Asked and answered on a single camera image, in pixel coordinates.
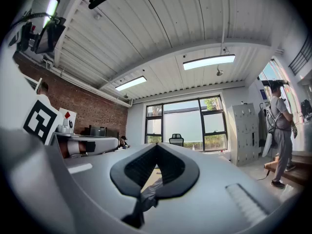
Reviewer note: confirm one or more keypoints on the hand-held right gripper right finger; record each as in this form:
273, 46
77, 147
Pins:
214, 199

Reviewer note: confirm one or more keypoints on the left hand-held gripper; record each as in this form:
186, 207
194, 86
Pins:
41, 121

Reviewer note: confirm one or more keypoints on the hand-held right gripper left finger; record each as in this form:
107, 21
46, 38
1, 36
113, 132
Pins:
97, 174

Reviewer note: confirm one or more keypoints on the grey robe garment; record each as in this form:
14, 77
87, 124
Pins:
148, 199

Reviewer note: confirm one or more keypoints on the black monitor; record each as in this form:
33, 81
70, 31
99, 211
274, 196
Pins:
97, 131

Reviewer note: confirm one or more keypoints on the white board red diamond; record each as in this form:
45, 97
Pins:
70, 114

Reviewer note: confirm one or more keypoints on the long ceiling light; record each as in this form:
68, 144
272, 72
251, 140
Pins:
130, 83
51, 11
209, 62

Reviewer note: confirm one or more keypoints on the black office chair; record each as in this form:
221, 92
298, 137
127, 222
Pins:
176, 140

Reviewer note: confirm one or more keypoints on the grey locker cabinet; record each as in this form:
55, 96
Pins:
245, 133

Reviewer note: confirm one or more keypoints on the black framed window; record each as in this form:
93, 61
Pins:
185, 125

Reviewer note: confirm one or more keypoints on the wooden step platform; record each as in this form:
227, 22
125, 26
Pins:
299, 172

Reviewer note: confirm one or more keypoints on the clothes rack with garments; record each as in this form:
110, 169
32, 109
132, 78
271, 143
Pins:
262, 123

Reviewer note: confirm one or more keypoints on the black metal railing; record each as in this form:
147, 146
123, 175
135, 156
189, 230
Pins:
302, 55

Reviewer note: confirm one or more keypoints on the blue wall poster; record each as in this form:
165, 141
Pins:
262, 94

